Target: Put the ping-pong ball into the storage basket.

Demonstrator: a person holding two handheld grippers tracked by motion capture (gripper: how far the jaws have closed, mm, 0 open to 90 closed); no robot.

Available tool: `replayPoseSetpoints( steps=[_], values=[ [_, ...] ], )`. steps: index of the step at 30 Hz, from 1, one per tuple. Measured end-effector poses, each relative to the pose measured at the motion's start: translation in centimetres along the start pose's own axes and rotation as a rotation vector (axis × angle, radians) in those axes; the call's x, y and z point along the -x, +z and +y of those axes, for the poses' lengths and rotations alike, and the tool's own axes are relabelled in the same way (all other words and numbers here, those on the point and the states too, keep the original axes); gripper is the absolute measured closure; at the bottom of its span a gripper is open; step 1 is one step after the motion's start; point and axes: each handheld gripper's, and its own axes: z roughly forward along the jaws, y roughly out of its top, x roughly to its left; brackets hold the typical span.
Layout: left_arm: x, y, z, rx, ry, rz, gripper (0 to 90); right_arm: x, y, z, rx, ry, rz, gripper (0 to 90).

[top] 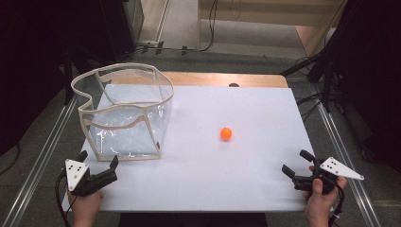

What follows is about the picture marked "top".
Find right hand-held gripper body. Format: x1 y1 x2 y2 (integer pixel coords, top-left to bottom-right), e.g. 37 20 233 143
291 156 365 194

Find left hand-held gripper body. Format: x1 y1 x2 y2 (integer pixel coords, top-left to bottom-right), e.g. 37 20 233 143
64 159 119 198

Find clear bag with beige trim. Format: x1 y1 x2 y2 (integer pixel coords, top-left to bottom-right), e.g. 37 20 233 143
70 61 175 162

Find orange ball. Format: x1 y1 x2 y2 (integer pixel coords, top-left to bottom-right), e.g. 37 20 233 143
219 127 234 142

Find person's left hand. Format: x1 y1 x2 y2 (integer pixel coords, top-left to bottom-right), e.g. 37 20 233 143
66 189 105 219

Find person's right hand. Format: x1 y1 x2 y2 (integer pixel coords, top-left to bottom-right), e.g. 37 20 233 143
303 166 349 219

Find white board sheet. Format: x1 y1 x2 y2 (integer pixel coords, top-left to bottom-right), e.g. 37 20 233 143
61 83 317 213

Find black tripod stand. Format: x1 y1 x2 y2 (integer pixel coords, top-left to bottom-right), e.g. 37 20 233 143
279 46 337 114

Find dark curtain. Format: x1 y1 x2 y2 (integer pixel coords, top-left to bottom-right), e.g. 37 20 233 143
327 0 401 173
0 0 107 157

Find person's dark lap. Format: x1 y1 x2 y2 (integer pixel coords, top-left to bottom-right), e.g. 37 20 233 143
117 212 270 227

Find light wooden furniture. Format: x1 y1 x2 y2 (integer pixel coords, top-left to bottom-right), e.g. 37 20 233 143
197 0 349 59

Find metal floor rail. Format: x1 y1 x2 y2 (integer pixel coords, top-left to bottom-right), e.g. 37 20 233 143
316 101 383 227
1 94 79 227

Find left hand-held gripper cable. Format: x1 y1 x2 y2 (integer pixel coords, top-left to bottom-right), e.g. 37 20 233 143
55 169 74 227

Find hand-held gripper cable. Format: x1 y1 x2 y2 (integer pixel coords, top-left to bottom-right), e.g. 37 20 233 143
55 169 74 227
326 176 346 227

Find right hand-held gripper cable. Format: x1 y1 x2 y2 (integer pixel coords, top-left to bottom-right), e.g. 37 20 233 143
326 176 346 227

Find black floor cables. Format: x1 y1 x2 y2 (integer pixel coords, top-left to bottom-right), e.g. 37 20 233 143
295 92 323 123

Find black floor cable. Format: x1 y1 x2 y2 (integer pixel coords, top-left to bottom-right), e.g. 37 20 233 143
126 0 219 55

